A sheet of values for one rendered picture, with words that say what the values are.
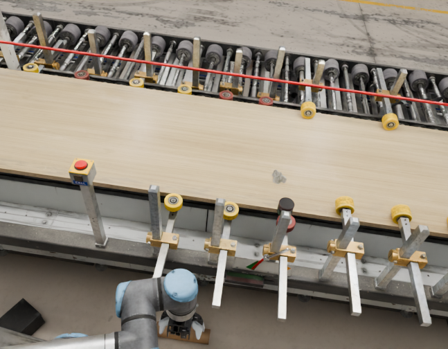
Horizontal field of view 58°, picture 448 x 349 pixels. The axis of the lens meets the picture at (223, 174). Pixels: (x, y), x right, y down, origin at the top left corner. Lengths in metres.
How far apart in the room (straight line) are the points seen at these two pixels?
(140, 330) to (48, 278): 1.68
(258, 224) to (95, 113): 1.02
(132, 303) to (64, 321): 1.48
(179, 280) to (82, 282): 1.58
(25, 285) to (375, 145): 2.15
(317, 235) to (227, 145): 0.62
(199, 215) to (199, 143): 0.36
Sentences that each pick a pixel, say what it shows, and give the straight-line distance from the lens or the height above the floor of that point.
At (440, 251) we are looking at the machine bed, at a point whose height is 0.75.
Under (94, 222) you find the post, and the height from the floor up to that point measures 0.89.
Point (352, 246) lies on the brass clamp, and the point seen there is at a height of 0.97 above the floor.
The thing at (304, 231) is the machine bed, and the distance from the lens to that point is 1.97.
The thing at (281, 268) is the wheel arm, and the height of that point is 0.86.
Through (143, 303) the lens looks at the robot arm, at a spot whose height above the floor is 1.29.
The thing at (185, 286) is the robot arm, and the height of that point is 1.30.
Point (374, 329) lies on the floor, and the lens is 2.71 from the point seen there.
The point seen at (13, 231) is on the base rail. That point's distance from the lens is 2.08.
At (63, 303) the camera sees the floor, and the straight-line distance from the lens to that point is 2.62.
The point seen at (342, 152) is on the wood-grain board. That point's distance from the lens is 2.15.
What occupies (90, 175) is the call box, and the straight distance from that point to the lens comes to 1.52.
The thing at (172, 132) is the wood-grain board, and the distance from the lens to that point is 2.08.
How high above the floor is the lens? 2.31
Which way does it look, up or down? 48 degrees down
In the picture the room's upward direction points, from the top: 7 degrees clockwise
